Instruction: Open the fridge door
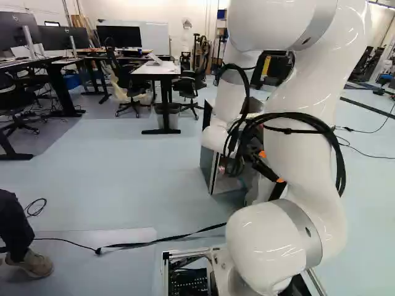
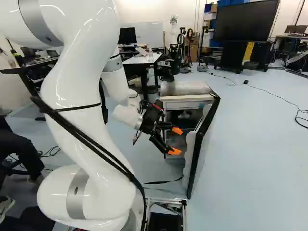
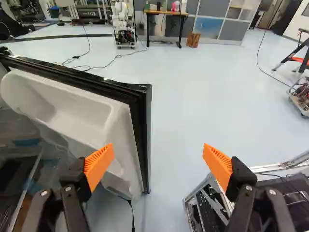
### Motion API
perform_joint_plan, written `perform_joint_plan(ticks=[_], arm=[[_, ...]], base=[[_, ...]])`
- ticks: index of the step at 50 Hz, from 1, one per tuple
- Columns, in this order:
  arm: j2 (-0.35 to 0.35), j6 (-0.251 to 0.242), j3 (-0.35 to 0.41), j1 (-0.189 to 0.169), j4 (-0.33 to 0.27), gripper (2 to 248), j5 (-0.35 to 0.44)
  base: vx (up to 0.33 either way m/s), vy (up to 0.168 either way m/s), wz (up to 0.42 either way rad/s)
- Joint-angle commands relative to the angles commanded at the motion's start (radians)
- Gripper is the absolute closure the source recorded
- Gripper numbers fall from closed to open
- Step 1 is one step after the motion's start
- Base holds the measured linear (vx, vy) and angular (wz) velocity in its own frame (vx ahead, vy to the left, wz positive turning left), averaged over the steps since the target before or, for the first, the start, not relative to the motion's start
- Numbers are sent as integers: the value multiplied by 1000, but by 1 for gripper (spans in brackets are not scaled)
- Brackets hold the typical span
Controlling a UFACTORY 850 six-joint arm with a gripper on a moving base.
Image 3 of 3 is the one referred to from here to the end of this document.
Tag metal cart with wires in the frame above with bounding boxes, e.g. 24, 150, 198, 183
288, 76, 309, 118

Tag wooden top desk black legs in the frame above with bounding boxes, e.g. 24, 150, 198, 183
143, 9, 190, 49

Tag black fridge door white liner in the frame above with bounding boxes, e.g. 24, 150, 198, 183
0, 54, 153, 201

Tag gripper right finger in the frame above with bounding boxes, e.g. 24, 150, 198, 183
202, 143, 296, 232

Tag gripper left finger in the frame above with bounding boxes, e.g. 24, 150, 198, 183
21, 143, 115, 232

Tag brown wooden crate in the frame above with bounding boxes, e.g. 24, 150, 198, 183
186, 31, 202, 48

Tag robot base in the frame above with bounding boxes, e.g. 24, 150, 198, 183
183, 149, 309, 232

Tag white robot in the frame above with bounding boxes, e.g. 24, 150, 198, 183
110, 0, 137, 50

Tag black and orange sawhorse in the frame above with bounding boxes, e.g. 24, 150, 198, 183
271, 27, 309, 74

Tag grey and blue partition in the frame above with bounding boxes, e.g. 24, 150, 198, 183
187, 0, 262, 46

